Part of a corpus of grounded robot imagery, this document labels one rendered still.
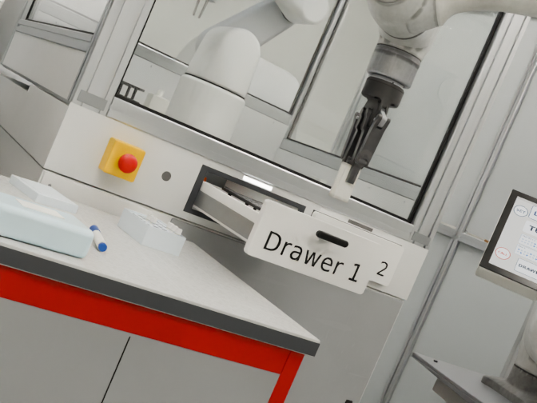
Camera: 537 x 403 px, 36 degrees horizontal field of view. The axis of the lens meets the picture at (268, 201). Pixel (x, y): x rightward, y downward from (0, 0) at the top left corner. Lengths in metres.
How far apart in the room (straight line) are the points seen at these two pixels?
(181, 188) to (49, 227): 0.70
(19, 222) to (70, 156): 0.61
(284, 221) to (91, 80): 0.50
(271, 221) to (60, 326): 0.52
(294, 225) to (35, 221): 0.59
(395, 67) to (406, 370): 2.24
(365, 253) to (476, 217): 1.91
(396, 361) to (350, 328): 1.52
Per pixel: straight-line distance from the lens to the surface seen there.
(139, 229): 1.56
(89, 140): 1.75
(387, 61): 1.54
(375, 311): 2.18
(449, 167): 2.19
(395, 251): 2.13
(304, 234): 1.59
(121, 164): 1.70
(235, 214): 1.66
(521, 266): 2.30
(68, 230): 1.18
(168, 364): 1.27
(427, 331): 3.58
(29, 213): 1.16
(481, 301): 3.44
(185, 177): 1.83
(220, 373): 1.31
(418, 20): 1.41
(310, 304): 2.06
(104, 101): 1.74
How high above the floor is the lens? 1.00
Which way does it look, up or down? 3 degrees down
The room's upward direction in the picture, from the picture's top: 23 degrees clockwise
